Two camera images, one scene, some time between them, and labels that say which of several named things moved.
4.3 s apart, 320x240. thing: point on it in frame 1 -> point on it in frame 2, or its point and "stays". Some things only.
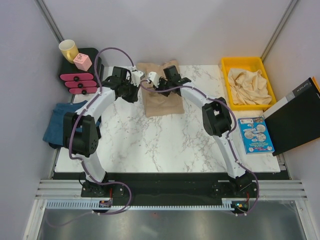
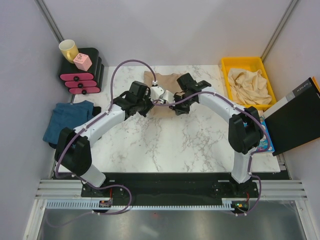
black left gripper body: [130, 91] -> [145, 105]
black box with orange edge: [295, 121] stays
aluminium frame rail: [72, 189] stays
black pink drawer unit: [78, 81] stays
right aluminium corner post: [287, 13] stays
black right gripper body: [163, 84] -> [183, 107]
